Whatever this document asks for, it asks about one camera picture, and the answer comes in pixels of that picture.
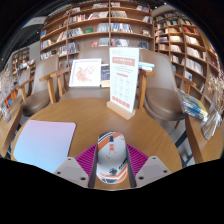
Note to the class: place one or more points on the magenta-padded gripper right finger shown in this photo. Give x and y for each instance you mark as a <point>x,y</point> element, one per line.
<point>138,160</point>

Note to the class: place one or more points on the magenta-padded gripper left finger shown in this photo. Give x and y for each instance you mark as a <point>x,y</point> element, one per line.
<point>85,160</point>

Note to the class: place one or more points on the white and orange computer mouse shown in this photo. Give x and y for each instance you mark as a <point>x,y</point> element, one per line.
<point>111,156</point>

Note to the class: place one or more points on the pastel blue-pink mouse pad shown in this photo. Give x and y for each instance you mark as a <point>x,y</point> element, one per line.
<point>45,143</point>

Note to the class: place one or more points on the round wooden side table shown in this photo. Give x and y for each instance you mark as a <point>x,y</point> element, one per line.
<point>8,128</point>
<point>206,146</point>

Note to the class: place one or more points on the stack of colourful magazines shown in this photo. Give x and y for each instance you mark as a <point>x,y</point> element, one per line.
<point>193,106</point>

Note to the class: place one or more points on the white sign in wooden base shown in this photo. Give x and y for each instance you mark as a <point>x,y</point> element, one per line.
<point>123,78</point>

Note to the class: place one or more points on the white framed floral picture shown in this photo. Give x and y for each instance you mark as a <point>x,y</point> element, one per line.
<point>85,73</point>

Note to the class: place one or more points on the dark book with gold base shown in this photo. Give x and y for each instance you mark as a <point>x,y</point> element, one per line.
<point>105,75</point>

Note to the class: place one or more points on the light blue book stack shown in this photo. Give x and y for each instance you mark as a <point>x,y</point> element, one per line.
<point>146,66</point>

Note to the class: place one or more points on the small distant wooden bookshelf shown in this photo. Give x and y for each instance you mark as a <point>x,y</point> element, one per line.
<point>23,60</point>

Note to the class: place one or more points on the curved wooden bookshelf unit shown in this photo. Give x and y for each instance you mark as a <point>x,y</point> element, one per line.
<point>186,43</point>

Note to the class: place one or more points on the large wooden bookshelf unit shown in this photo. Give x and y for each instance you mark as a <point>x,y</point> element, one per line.
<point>100,23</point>

